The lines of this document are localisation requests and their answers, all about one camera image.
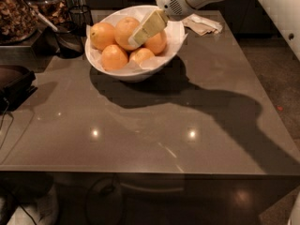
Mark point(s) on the grey metal stand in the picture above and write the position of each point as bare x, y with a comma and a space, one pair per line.
34, 53

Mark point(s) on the front right small orange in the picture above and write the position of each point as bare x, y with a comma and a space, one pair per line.
140, 55

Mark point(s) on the white paper bowl liner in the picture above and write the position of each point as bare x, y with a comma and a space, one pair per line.
176, 38

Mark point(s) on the small glass jar of nuts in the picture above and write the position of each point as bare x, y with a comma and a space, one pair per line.
56, 11

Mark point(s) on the dark brown tray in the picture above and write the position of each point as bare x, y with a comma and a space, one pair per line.
16, 86

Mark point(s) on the black wire mesh cup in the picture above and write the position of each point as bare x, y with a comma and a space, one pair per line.
81, 15

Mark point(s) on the crumpled beige napkin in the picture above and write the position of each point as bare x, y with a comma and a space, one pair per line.
201, 25

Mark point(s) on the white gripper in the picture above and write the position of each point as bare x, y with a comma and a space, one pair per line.
159, 18

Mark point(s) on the white bowl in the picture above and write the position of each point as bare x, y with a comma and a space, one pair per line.
175, 41

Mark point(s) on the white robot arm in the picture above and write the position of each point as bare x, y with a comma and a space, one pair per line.
285, 15

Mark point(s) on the large glass jar of nuts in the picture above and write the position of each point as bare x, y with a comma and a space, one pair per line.
17, 22

